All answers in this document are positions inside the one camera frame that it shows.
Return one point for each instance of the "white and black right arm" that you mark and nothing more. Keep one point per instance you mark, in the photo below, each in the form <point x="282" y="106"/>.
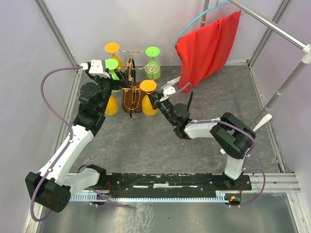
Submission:
<point x="232" y="135"/>

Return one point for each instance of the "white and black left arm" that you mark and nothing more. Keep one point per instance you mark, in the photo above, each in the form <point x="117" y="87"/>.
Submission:
<point x="50" y="186"/>

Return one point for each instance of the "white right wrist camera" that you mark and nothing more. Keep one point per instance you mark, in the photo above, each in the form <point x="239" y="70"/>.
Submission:
<point x="167" y="90"/>

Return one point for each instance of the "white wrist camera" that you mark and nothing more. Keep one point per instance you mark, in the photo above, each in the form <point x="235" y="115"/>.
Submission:
<point x="167" y="90"/>
<point x="94" y="68"/>

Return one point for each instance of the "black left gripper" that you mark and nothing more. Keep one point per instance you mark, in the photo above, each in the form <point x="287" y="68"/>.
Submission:
<point x="118" y="84"/>

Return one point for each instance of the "white block behind rack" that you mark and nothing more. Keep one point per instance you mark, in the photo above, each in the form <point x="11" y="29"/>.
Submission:
<point x="174" y="81"/>

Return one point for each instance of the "white plastic strip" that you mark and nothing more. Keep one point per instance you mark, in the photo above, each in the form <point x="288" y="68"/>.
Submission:
<point x="263" y="121"/>

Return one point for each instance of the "green plastic goblet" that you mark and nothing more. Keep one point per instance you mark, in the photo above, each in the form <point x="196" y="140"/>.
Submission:
<point x="112" y="64"/>
<point x="153" y="52"/>

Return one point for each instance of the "clear wine glass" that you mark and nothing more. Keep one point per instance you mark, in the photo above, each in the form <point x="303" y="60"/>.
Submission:
<point x="153" y="71"/>

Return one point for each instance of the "red cloth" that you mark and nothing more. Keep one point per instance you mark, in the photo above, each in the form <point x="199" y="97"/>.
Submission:
<point x="205" y="51"/>

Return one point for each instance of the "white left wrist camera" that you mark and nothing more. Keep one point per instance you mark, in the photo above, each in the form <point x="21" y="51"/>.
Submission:
<point x="94" y="68"/>

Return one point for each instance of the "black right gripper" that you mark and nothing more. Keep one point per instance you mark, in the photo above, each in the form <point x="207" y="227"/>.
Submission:
<point x="155" y="98"/>

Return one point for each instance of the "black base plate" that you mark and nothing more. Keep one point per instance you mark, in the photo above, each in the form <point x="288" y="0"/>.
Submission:
<point x="170" y="185"/>

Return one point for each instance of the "green plastic goblet front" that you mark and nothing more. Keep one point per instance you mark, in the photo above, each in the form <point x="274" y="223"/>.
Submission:
<point x="153" y="52"/>

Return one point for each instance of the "gold wire glass rack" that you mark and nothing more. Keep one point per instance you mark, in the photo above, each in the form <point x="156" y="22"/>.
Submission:
<point x="132" y="95"/>

